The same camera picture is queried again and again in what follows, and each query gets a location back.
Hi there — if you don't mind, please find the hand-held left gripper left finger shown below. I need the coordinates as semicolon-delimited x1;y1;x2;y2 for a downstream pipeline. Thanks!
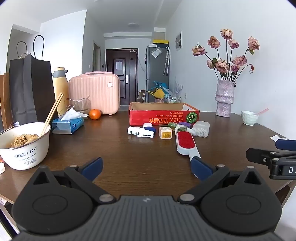
30;157;116;206

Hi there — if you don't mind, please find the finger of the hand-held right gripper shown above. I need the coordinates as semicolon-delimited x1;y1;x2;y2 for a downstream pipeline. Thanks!
275;138;296;151
246;148;296;165

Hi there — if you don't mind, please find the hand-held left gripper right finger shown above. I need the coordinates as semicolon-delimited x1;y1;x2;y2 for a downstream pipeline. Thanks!
177;157;265;206

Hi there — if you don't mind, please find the red and white lint brush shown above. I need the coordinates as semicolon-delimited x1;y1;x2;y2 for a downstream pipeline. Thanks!
176;131;200;165

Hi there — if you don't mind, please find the yellow cube box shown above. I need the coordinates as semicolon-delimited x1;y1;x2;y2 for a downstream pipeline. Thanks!
159;126;173;139

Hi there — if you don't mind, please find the white spray bottle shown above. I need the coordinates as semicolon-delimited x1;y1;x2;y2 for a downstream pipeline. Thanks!
127;126;158;139

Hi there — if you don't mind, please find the red cardboard box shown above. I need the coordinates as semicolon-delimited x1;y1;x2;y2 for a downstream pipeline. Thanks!
129;102;200;127

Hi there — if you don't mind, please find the blue tissue pack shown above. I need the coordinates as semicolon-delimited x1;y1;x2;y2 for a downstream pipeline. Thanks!
51;108;89;135

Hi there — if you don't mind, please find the orange fruit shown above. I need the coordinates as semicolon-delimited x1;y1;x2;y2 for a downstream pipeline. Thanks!
89;109;102;120

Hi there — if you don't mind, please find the clear glass cup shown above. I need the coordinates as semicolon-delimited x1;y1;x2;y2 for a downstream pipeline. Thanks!
69;98;91;120

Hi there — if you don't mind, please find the wooden chopstick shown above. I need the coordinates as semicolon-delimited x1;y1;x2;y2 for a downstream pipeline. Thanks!
41;93;62;137
44;94;64;137

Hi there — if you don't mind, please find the pale purple ceramic vase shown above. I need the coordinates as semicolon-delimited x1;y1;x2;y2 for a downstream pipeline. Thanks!
215;79;236;117

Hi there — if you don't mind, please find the white bowl of food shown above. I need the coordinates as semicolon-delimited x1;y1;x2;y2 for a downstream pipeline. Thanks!
0;122;51;171

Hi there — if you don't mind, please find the pink ribbed suitcase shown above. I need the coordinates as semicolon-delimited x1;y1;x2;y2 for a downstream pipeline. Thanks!
68;71;120;115

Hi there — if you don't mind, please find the yellow thermos jug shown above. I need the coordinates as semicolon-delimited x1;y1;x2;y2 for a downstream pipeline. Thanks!
52;67;69;116

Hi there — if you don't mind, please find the pale dried grass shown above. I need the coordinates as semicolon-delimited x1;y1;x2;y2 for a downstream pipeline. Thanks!
171;79;183;96

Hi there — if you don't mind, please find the yellow plastic item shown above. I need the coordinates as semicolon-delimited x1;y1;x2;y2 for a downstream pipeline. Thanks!
148;88;163;98

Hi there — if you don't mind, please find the dark brown entrance door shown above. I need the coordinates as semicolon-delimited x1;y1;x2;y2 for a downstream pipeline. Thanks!
106;49;138;106

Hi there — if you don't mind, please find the spiral notebook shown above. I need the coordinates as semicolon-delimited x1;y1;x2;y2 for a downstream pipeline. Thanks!
0;122;21;135

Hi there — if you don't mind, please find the bunch of dried pink roses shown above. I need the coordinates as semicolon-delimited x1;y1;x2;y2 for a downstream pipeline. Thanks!
192;29;260;82

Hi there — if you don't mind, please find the black paper bag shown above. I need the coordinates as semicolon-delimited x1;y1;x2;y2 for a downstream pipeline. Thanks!
9;35;59;126

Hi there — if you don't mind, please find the grey refrigerator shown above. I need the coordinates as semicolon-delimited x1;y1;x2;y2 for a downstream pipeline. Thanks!
146;45;170;102

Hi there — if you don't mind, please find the side room doorway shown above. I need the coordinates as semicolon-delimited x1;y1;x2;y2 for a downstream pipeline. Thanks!
93;40;102;72

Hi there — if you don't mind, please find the white folded umbrella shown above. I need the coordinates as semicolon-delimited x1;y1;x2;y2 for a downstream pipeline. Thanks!
163;46;171;76

